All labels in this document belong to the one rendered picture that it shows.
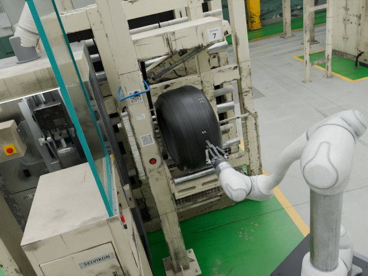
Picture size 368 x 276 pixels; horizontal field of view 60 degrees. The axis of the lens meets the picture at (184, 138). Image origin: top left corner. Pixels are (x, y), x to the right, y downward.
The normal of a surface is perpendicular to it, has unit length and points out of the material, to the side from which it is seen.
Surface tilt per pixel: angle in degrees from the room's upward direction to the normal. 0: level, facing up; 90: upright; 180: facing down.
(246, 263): 0
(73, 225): 0
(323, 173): 86
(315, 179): 85
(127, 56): 90
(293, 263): 2
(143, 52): 90
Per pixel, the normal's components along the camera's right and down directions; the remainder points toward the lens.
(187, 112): 0.07, -0.36
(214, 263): -0.18, -0.87
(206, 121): 0.18, -0.07
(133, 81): 0.25, 0.40
